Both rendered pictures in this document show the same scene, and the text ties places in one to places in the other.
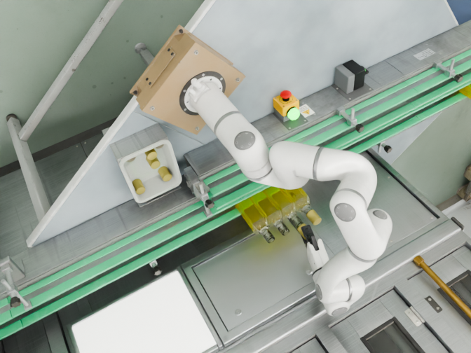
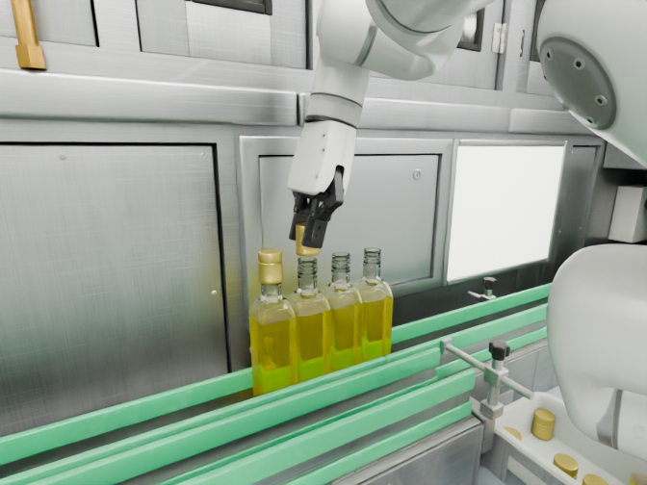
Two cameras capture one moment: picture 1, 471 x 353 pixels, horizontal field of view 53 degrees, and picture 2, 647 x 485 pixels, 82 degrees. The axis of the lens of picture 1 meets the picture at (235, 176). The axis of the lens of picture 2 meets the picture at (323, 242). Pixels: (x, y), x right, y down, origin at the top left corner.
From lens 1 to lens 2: 130 cm
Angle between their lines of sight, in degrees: 47
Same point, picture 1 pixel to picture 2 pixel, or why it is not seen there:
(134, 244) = (531, 325)
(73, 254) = not seen: hidden behind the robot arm
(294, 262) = not seen: hidden behind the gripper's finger
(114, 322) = (520, 241)
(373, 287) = (189, 77)
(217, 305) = (431, 201)
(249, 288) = (387, 202)
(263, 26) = not seen: outside the picture
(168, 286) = (464, 260)
